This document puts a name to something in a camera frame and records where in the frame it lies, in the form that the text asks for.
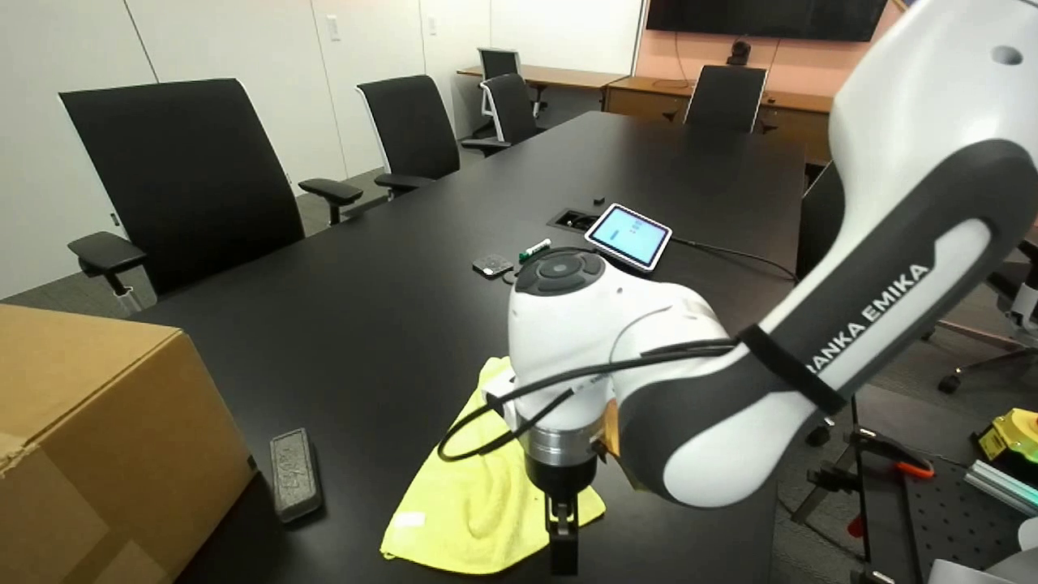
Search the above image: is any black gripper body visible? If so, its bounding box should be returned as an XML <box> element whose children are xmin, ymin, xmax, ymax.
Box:
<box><xmin>526</xmin><ymin>461</ymin><xmax>597</xmax><ymax>515</ymax></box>

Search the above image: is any yellow towel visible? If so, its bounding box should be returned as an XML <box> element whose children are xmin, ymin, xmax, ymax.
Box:
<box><xmin>375</xmin><ymin>354</ymin><xmax>611</xmax><ymax>573</ymax></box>

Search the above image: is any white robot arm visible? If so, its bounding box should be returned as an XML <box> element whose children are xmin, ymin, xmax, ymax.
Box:
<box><xmin>483</xmin><ymin>0</ymin><xmax>1038</xmax><ymax>571</ymax></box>

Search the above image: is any small black remote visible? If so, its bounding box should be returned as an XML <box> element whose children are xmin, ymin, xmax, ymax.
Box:
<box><xmin>469</xmin><ymin>261</ymin><xmax>517</xmax><ymax>280</ymax></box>

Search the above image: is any tablet on stand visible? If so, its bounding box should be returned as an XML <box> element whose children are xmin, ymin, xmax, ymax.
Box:
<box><xmin>585</xmin><ymin>200</ymin><xmax>672</xmax><ymax>271</ymax></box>

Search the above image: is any grey eraser block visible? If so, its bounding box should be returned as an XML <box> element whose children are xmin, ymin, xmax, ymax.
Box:
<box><xmin>269</xmin><ymin>429</ymin><xmax>322</xmax><ymax>521</ymax></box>

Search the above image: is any black office chair right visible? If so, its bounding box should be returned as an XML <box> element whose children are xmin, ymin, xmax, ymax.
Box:
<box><xmin>799</xmin><ymin>161</ymin><xmax>842</xmax><ymax>276</ymax></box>

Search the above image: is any black office chair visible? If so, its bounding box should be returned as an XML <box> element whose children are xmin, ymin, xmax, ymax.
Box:
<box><xmin>799</xmin><ymin>161</ymin><xmax>842</xmax><ymax>276</ymax></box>
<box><xmin>468</xmin><ymin>50</ymin><xmax>543</xmax><ymax>156</ymax></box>
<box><xmin>364</xmin><ymin>76</ymin><xmax>460</xmax><ymax>190</ymax></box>
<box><xmin>63</xmin><ymin>77</ymin><xmax>305</xmax><ymax>291</ymax></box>

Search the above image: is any black office chair far left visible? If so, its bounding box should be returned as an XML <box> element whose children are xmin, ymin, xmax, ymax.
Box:
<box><xmin>468</xmin><ymin>50</ymin><xmax>543</xmax><ymax>156</ymax></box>

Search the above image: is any black office chair far end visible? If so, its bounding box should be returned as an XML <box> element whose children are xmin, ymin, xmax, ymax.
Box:
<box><xmin>686</xmin><ymin>65</ymin><xmax>766</xmax><ymax>132</ymax></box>

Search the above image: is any wooden sideboard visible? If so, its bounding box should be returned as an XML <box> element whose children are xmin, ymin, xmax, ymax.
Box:
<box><xmin>603</xmin><ymin>77</ymin><xmax>832</xmax><ymax>161</ymax></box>

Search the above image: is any brown cardboard box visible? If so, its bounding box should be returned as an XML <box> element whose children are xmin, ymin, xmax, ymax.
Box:
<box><xmin>0</xmin><ymin>305</ymin><xmax>252</xmax><ymax>584</ymax></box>

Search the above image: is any black office chair near left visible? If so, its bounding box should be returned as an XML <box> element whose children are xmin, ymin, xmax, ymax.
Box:
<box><xmin>63</xmin><ymin>77</ymin><xmax>305</xmax><ymax>291</ymax></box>

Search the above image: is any black cable on table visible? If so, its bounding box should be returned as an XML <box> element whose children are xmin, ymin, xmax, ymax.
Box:
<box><xmin>669</xmin><ymin>235</ymin><xmax>802</xmax><ymax>288</ymax></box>

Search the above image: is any orange handled clamp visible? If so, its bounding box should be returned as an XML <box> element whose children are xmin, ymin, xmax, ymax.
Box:
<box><xmin>809</xmin><ymin>425</ymin><xmax>934</xmax><ymax>489</ymax></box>

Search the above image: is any wall television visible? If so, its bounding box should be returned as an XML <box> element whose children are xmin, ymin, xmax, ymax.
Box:
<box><xmin>647</xmin><ymin>0</ymin><xmax>888</xmax><ymax>42</ymax></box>

